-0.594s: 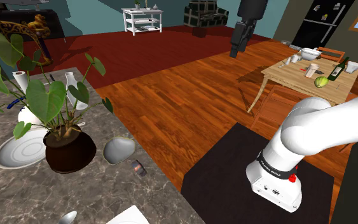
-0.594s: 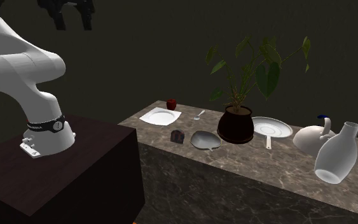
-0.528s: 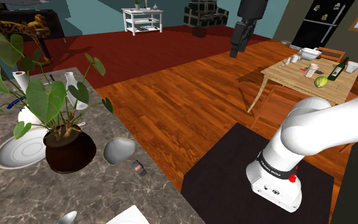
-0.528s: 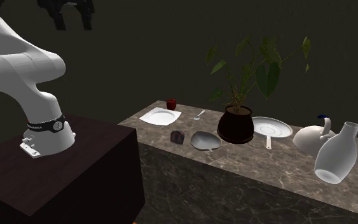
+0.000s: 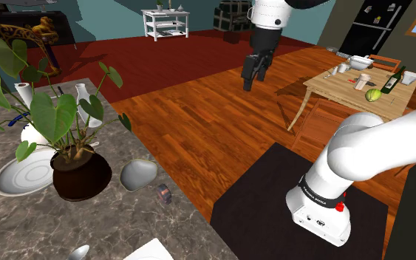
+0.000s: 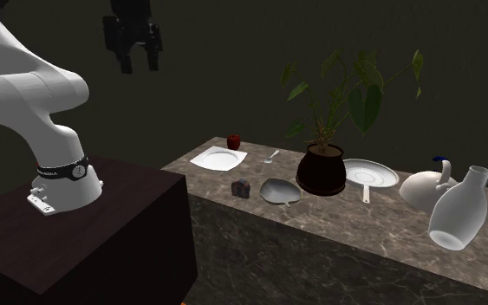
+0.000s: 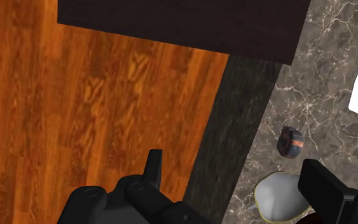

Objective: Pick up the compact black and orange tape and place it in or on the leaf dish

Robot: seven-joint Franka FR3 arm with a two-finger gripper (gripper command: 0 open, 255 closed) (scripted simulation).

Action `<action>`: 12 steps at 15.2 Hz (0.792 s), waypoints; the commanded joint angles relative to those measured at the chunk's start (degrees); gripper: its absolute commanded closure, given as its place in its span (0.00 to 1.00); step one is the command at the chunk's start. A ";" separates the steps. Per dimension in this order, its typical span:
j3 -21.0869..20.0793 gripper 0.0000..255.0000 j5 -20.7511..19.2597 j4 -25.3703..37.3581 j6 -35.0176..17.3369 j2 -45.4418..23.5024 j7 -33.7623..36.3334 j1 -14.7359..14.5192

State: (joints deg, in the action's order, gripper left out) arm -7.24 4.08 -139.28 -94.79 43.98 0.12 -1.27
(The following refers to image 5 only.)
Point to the dark checked armchair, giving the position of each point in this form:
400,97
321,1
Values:
231,16

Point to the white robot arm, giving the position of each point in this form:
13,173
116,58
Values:
359,151

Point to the green round cabbage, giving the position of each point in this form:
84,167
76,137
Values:
373,95

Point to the white round plate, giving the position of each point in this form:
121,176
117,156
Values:
20,178

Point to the dark cabinet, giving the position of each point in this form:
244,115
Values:
61,25

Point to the ornate golden chair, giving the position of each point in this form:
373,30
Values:
31,37

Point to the wooden dining table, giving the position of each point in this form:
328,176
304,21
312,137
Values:
341,92

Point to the silver spoon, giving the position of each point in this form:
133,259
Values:
79,253

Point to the white tall cup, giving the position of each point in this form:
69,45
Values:
361,82

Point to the black refrigerator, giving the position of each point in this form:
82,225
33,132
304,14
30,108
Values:
371,27

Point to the grey pebble-shaped bowl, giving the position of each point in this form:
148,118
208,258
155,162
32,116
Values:
138,174

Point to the white shelf unit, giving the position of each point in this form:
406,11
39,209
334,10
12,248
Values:
165,23

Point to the green plant in brown pot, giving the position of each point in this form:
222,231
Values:
79,176

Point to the wooden chair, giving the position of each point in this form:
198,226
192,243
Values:
386,64

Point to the large white bowl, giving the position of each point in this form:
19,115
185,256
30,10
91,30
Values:
360,63

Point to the small black pen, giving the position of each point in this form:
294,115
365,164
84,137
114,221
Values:
60,90

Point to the white mug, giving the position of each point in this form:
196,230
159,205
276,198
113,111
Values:
343,68

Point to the white flared bowl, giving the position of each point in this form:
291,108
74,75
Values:
410,77

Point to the tall white vase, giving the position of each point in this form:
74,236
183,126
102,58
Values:
83,95

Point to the dark red footstool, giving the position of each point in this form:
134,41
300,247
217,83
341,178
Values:
233,37

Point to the dark green wine bottle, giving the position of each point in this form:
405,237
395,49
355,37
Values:
390,82

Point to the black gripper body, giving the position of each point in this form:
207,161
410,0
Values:
265,40

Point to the white paper towel roll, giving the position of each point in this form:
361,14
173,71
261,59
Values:
24,93

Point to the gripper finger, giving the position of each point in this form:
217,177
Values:
264,68
250,74

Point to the dark robot stand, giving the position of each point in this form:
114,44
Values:
258,216

